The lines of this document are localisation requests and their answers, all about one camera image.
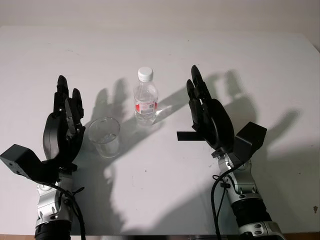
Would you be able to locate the black tape strip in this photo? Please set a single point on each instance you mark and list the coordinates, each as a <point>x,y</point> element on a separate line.
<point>187,136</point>

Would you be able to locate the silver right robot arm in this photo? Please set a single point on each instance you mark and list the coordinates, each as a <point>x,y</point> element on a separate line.
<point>247,200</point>

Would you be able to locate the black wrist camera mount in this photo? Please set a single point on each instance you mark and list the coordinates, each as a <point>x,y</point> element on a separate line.
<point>20,160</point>
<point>250,140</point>

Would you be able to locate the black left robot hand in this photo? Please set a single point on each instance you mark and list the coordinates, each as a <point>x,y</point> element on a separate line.
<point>53,135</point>

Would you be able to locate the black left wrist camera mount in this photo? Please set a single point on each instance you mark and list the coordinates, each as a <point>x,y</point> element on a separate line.
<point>20,160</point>

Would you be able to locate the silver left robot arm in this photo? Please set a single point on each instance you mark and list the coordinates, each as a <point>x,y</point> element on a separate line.
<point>50,205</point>

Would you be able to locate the clear plastic cup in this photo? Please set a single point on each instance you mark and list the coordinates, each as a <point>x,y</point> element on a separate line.
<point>106,145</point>

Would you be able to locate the clear plastic water bottle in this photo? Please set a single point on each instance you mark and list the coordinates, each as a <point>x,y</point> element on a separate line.
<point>146,100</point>

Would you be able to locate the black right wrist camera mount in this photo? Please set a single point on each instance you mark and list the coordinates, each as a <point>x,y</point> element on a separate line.
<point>250,140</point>

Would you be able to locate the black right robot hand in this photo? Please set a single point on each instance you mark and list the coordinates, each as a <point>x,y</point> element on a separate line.
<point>218,125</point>

